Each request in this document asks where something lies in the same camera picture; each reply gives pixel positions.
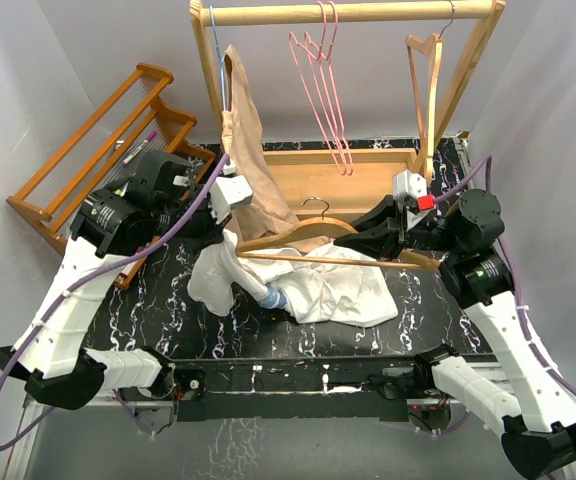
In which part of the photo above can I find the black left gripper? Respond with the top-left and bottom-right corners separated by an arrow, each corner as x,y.
155,184 -> 233,257

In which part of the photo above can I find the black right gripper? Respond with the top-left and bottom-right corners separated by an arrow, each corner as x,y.
332,197 -> 463,262

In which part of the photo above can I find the beige t shirt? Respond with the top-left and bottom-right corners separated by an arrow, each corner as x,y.
220,44 -> 334,254

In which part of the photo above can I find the white t shirt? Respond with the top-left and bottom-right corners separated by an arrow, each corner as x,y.
187,230 -> 398,328

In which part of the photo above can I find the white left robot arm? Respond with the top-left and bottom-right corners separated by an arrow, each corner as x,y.
0,151 -> 232,410

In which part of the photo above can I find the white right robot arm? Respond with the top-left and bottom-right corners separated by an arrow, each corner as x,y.
334,189 -> 576,479

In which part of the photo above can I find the light wooden hanger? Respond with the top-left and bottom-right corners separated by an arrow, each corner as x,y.
405,1 -> 456,184

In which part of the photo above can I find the wooden clothes rack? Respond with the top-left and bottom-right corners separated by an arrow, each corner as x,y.
189,1 -> 506,220

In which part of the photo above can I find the purple capped marker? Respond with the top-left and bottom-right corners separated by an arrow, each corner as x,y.
121,130 -> 158,167

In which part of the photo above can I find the orange wooden shelf rack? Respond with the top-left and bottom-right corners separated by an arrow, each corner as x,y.
6,61 -> 218,291

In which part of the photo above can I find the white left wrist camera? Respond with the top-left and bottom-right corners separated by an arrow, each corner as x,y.
209,175 -> 253,224

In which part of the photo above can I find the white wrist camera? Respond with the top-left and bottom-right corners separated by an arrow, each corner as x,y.
209,175 -> 253,224
393,170 -> 436,214

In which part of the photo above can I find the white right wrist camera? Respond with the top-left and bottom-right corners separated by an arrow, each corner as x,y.
393,170 -> 436,214

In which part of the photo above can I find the blue wire hanger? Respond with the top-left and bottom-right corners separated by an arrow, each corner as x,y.
209,5 -> 232,111

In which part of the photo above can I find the pink wire hanger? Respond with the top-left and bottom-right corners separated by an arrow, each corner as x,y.
301,1 -> 354,176
288,1 -> 354,176

